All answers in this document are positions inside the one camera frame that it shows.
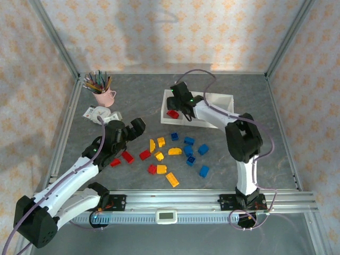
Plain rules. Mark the yellow arch lego brick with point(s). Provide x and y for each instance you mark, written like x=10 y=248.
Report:
x=152 y=145

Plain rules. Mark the long red lego brick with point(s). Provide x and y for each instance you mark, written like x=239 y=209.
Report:
x=127 y=156

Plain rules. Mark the yellow dome lego brick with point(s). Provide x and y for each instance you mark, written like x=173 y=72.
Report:
x=175 y=151

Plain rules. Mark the long yellow lego brick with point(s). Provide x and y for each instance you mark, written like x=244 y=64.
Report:
x=172 y=179

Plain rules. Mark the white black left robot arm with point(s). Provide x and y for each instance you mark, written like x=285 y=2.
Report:
x=66 y=180

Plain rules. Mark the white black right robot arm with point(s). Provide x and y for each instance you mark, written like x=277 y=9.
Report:
x=212 y=114

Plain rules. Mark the white three-compartment container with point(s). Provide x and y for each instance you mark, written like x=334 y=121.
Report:
x=170 y=121

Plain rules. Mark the white alarm clock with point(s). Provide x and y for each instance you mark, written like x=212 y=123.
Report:
x=102 y=111

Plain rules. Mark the white printed card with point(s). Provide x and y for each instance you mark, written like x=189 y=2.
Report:
x=87 y=113

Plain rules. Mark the pink mug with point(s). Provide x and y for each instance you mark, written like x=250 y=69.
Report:
x=103 y=99

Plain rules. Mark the orange coloured pencil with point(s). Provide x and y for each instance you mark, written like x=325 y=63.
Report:
x=92 y=88

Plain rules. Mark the yellow coloured pencil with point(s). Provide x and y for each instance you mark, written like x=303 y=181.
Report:
x=108 y=83

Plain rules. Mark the grey coloured pencil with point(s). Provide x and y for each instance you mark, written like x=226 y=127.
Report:
x=105 y=78

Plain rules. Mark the teal coloured pencil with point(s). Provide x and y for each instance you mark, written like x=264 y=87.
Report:
x=100 y=78

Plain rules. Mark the dark red coloured pencil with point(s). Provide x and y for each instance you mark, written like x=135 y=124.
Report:
x=93 y=79

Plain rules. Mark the white digital timer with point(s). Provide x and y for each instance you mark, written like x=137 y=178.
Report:
x=166 y=216

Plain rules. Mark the aluminium rear frame bar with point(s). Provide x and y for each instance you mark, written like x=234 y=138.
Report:
x=146 y=72

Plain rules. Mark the aluminium side frame rail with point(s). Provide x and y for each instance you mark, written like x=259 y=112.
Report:
x=277 y=111
x=65 y=132

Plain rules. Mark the aluminium frame post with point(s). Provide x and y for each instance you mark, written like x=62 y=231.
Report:
x=55 y=37
x=289 y=37

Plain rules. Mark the aluminium frame leg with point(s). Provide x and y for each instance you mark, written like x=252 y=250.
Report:
x=316 y=233
x=24 y=251

